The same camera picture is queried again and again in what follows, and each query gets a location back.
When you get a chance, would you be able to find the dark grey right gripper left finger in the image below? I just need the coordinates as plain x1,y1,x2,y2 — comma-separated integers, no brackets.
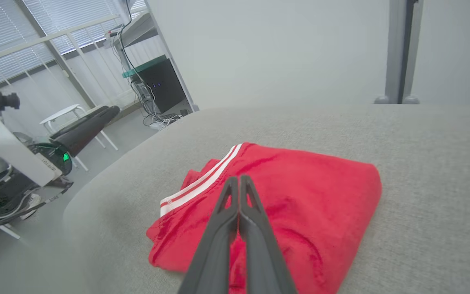
177,176,240,294

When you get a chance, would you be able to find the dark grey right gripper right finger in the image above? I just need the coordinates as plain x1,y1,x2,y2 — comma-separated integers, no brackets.
239,174,297,294

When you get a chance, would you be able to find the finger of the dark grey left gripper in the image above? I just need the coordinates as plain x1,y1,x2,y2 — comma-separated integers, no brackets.
51,106,110,142
55,105,121,158

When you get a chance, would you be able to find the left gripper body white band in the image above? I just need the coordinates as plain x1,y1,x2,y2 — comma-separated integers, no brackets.
0,116,62,187

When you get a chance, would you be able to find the red jersey with navy lettering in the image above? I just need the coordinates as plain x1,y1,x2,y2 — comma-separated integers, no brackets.
145,142,382,294

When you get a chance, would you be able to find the white stool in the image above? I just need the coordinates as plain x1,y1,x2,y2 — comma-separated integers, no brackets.
40,104,119,172

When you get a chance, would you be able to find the power strip with plugs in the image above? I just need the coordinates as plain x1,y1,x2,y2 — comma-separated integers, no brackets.
143,108,193,130

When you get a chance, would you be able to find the black computer tower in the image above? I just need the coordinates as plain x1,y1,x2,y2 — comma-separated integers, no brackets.
137,59,187,115

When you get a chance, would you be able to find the desk with green edge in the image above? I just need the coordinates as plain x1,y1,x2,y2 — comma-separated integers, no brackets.
121,54,170,79

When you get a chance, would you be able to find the white metal railing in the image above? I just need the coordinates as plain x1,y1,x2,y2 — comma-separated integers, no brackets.
0,14,121,109

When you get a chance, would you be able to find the white desk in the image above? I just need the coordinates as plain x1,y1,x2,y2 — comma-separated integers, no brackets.
104,0,158,49

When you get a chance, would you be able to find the grey fabric sofa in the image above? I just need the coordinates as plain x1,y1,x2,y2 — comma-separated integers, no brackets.
62,102,470,294

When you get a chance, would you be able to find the bundle of black cables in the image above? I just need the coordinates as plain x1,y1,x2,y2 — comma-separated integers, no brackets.
113,0,166,123

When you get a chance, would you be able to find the grey partition post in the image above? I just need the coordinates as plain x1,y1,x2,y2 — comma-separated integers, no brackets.
375,0,424,105

